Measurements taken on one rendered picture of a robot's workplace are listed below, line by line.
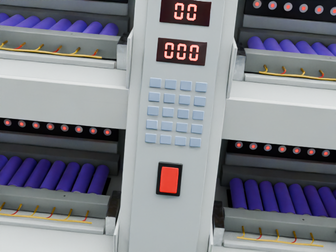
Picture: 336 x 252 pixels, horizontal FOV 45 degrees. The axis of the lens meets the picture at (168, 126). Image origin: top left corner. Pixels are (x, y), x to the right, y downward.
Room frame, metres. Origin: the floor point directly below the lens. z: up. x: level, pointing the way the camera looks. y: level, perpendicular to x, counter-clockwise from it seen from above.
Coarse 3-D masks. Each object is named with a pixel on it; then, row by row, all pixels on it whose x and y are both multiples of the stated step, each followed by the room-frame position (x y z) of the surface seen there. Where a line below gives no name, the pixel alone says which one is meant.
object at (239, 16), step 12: (132, 0) 0.59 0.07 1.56; (240, 0) 0.59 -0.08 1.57; (84, 12) 0.59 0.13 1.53; (132, 12) 0.59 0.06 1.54; (240, 12) 0.59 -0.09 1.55; (132, 24) 0.59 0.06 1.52; (240, 24) 0.59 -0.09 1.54; (120, 132) 0.59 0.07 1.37; (24, 144) 0.59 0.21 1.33; (120, 144) 0.59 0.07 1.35; (120, 156) 0.59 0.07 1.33
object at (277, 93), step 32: (256, 0) 0.56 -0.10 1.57; (288, 0) 0.56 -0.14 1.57; (320, 0) 0.55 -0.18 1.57; (256, 32) 0.54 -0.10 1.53; (288, 32) 0.55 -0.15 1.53; (320, 32) 0.56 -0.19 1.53; (256, 64) 0.45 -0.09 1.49; (288, 64) 0.45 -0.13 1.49; (320, 64) 0.45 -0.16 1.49; (256, 96) 0.40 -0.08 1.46; (288, 96) 0.40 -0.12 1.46; (320, 96) 0.41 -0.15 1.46; (224, 128) 0.40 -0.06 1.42; (256, 128) 0.39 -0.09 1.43; (288, 128) 0.39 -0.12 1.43; (320, 128) 0.39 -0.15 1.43
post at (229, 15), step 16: (144, 0) 0.39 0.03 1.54; (144, 16) 0.39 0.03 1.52; (224, 16) 0.39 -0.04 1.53; (144, 32) 0.39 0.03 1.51; (224, 32) 0.39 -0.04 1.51; (224, 48) 0.39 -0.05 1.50; (224, 64) 0.39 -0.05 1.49; (224, 80) 0.39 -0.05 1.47; (128, 96) 0.39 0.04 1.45; (224, 96) 0.39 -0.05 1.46; (128, 112) 0.39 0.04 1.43; (128, 128) 0.39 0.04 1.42; (128, 144) 0.39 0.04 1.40; (208, 144) 0.39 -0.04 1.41; (128, 160) 0.39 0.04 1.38; (208, 160) 0.39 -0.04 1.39; (128, 176) 0.39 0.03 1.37; (208, 176) 0.39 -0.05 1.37; (128, 192) 0.39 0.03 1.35; (208, 192) 0.39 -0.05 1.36; (128, 208) 0.39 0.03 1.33; (208, 208) 0.39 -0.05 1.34; (128, 224) 0.39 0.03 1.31; (208, 224) 0.39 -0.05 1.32; (128, 240) 0.39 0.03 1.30; (208, 240) 0.39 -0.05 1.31
